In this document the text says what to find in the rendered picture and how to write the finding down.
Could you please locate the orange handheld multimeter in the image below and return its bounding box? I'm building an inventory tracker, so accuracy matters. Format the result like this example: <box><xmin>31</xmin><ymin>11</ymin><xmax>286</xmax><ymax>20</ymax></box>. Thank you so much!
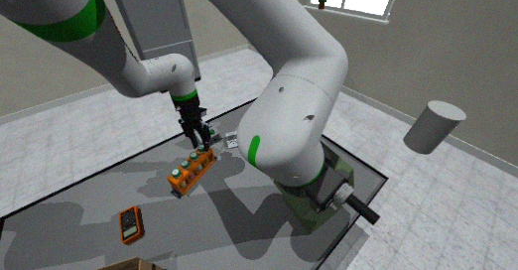
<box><xmin>119</xmin><ymin>205</ymin><xmax>143</xmax><ymax>245</ymax></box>

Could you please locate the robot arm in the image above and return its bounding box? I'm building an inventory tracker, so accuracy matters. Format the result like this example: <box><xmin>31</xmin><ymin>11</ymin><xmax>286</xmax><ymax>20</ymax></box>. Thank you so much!
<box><xmin>0</xmin><ymin>0</ymin><xmax>380</xmax><ymax>225</ymax></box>

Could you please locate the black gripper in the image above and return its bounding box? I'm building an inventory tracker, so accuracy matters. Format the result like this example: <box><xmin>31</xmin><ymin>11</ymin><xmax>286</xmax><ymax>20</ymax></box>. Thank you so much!
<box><xmin>178</xmin><ymin>107</ymin><xmax>211</xmax><ymax>152</ymax></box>

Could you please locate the white button panel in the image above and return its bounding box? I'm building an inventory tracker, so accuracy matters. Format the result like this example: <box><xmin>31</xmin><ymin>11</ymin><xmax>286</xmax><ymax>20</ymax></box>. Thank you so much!
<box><xmin>194</xmin><ymin>123</ymin><xmax>221</xmax><ymax>146</ymax></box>

